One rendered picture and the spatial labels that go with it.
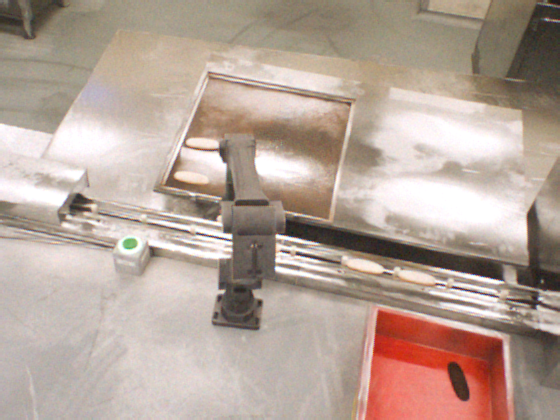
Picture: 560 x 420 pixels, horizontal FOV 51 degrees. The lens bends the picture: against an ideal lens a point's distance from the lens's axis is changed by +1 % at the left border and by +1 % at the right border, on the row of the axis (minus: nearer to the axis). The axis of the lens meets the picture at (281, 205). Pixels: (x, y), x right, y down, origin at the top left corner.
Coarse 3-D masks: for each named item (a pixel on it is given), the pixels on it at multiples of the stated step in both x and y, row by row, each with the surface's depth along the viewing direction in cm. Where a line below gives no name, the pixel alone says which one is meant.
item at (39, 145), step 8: (0, 128) 190; (8, 128) 190; (16, 128) 190; (0, 136) 187; (8, 136) 187; (16, 136) 188; (24, 136) 188; (32, 136) 188; (40, 136) 189; (48, 136) 189; (0, 144) 184; (8, 144) 184; (16, 144) 185; (24, 144) 185; (32, 144) 186; (40, 144) 186; (16, 152) 182; (24, 152) 183; (32, 152) 183; (40, 152) 183
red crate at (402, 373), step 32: (384, 352) 142; (416, 352) 143; (448, 352) 144; (384, 384) 136; (416, 384) 137; (448, 384) 137; (480, 384) 138; (384, 416) 130; (416, 416) 131; (448, 416) 132; (480, 416) 133
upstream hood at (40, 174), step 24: (0, 168) 162; (24, 168) 162; (48, 168) 163; (72, 168) 164; (0, 192) 155; (24, 192) 156; (48, 192) 157; (72, 192) 160; (24, 216) 157; (48, 216) 155
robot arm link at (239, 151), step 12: (228, 144) 130; (240, 144) 130; (252, 144) 131; (228, 156) 130; (240, 156) 124; (252, 156) 125; (240, 168) 118; (252, 168) 119; (240, 180) 113; (252, 180) 113; (240, 192) 108; (252, 192) 108; (228, 204) 105; (240, 204) 105; (252, 204) 106; (264, 204) 106; (276, 204) 106; (228, 216) 101; (276, 216) 102; (228, 228) 101; (276, 228) 102
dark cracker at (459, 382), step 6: (450, 366) 140; (456, 366) 140; (450, 372) 139; (456, 372) 139; (462, 372) 139; (450, 378) 138; (456, 378) 138; (462, 378) 138; (456, 384) 137; (462, 384) 137; (456, 390) 136; (462, 390) 136; (468, 390) 136; (462, 396) 135; (468, 396) 135
